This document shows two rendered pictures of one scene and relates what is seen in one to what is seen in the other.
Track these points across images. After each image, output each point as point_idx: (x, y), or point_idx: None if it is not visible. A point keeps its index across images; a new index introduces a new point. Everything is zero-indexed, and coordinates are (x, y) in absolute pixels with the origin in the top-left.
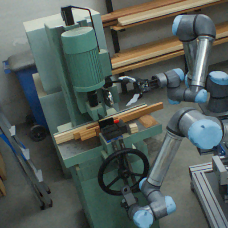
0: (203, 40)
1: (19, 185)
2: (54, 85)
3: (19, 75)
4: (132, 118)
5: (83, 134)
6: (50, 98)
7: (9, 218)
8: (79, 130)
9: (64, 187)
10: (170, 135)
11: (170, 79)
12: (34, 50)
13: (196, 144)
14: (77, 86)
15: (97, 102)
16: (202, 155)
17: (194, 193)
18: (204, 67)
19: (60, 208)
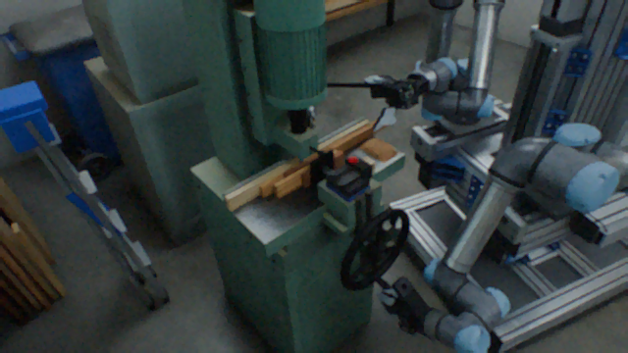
0: (489, 9)
1: (88, 270)
2: (157, 85)
3: (51, 64)
4: (349, 146)
5: (283, 187)
6: (148, 111)
7: (90, 338)
8: (271, 179)
9: (180, 261)
10: (502, 187)
11: (441, 79)
12: (115, 17)
13: (583, 207)
14: (284, 99)
15: (306, 126)
16: (385, 180)
17: (394, 242)
18: (491, 56)
19: (185, 302)
